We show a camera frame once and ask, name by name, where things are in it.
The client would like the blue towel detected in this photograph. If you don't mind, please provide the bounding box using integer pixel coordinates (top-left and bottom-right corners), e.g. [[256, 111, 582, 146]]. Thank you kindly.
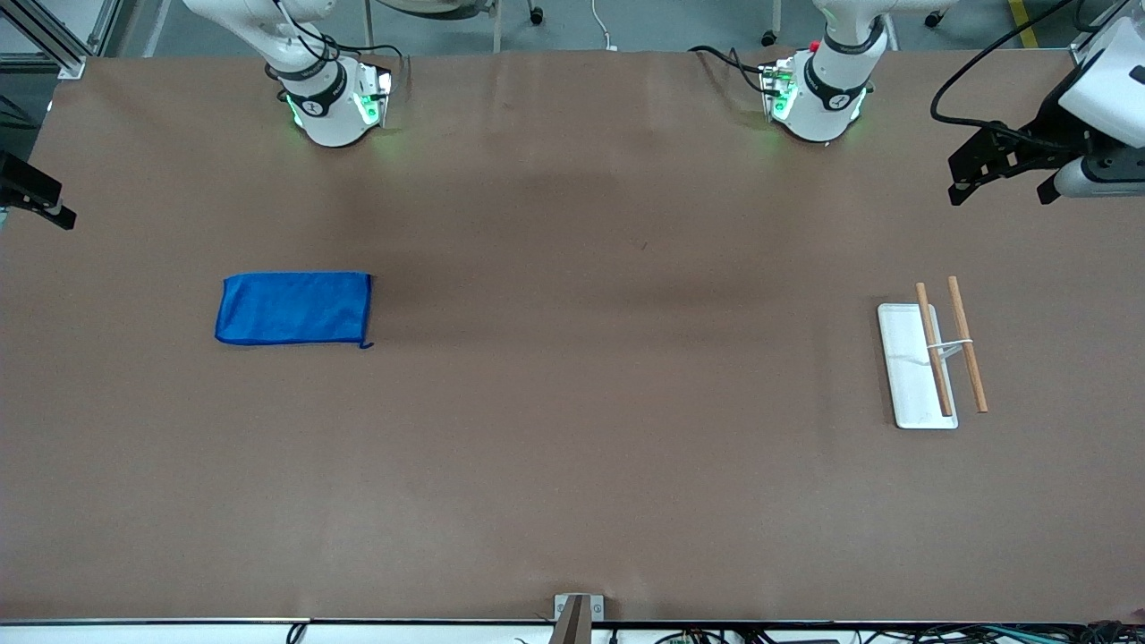
[[215, 271, 375, 350]]

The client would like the white towel rack base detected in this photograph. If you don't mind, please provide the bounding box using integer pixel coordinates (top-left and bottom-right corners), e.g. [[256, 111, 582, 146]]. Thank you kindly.
[[877, 302, 974, 430]]

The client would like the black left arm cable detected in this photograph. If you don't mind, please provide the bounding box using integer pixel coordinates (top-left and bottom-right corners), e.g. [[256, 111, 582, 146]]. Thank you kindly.
[[930, 0, 1088, 148]]

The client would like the aluminium frame profile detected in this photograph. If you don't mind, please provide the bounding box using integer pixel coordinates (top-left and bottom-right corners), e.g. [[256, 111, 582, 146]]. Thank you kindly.
[[0, 0, 87, 80], [1069, 0, 1130, 69]]

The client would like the black left base cable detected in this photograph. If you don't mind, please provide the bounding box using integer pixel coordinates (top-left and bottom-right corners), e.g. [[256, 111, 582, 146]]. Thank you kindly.
[[689, 45, 779, 95]]

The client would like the black base cable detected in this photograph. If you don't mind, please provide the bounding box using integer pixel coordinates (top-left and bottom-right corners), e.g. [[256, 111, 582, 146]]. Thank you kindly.
[[268, 0, 411, 90], [689, 45, 779, 95]]

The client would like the black right base cable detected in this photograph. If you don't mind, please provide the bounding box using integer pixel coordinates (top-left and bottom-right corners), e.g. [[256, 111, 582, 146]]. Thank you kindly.
[[268, 0, 411, 90]]

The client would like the white power cable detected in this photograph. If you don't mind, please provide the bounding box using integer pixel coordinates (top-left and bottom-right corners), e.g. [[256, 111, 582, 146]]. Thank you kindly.
[[590, 0, 620, 51]]

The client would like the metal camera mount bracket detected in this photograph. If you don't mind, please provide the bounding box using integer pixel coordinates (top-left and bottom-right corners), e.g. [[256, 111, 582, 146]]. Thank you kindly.
[[554, 594, 605, 644]]

